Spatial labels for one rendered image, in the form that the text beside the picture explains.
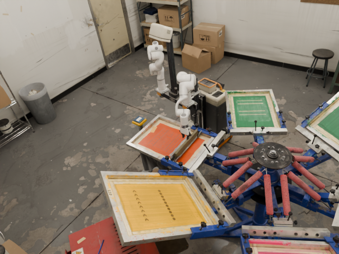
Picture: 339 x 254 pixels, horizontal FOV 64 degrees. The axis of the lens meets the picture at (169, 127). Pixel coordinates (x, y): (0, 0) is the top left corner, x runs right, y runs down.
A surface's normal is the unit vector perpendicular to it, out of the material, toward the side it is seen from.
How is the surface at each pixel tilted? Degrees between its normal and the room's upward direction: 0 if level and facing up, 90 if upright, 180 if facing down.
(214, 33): 88
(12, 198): 0
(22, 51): 90
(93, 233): 0
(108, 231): 0
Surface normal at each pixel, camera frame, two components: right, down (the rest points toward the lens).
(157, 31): -0.70, 0.11
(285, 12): -0.59, 0.57
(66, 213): -0.11, -0.76
